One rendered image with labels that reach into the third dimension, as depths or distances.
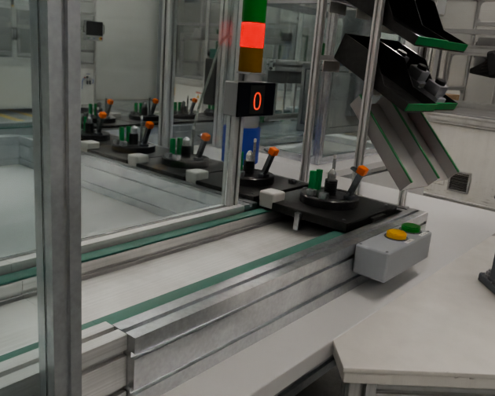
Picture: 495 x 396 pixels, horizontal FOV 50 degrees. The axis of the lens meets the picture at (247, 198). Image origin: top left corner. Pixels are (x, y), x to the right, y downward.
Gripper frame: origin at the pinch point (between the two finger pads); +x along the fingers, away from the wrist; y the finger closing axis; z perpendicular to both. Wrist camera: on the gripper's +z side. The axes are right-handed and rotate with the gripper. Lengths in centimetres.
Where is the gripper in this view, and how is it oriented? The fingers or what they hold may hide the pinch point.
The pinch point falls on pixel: (489, 69)
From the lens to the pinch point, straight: 154.8
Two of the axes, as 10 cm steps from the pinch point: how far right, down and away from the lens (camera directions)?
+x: -6.3, 0.0, 7.7
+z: -0.9, -9.9, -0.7
